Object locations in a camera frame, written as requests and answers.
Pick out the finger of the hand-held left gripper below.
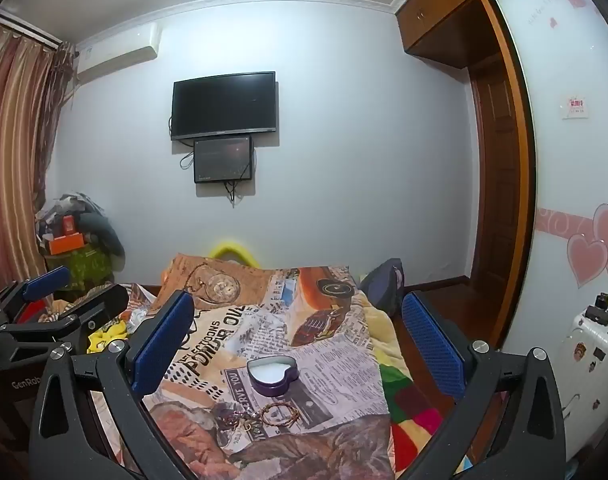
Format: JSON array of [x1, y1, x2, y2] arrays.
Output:
[[0, 266, 72, 321], [0, 282, 130, 356]]

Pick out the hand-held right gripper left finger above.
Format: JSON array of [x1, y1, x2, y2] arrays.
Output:
[[28, 291, 195, 480]]

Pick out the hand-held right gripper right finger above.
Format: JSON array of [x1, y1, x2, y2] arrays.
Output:
[[399, 292, 568, 480]]

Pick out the purple heart-shaped jewelry box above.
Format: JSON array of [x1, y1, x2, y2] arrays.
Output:
[[247, 354, 299, 395]]

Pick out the beaded bracelet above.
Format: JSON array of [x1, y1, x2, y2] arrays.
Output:
[[260, 402, 301, 427]]

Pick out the yellow cloth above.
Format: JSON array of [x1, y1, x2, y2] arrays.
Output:
[[86, 317, 130, 356]]

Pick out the orange box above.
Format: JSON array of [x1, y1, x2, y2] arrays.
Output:
[[48, 232, 85, 256]]

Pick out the pile of clutter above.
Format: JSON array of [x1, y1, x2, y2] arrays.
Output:
[[34, 191, 127, 292]]

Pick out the multicoloured fleece blanket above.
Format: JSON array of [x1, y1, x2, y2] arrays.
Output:
[[359, 294, 466, 480]]

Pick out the dark backpack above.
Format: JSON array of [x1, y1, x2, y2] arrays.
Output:
[[359, 258, 406, 319]]

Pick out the striped brown curtain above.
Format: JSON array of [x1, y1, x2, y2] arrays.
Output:
[[0, 15, 77, 311]]

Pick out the newspaper-print blanket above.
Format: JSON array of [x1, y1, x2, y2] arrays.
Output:
[[88, 254, 415, 480]]

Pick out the brown wooden door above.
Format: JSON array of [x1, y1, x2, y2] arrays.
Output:
[[468, 60, 524, 322]]

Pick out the white suitcase with stickers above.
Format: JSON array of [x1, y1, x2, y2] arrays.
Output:
[[553, 309, 608, 480]]

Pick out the white heart-print wardrobe door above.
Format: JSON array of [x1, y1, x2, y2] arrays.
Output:
[[485, 0, 608, 361]]

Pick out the white air conditioner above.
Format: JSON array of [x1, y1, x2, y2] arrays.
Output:
[[75, 22, 163, 84]]

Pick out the wooden overhead cabinet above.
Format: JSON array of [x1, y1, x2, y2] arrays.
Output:
[[396, 0, 506, 69]]

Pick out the black monitor cables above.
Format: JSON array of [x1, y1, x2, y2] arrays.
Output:
[[180, 150, 257, 209]]

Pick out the small black camera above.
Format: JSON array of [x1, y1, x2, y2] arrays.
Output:
[[584, 292, 608, 325]]

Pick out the small black wall monitor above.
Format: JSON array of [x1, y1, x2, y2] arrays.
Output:
[[193, 135, 255, 184]]

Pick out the black wall television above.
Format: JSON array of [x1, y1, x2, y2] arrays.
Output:
[[171, 71, 277, 141]]

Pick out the red and white wall sticker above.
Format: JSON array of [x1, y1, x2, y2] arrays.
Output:
[[561, 94, 590, 121]]

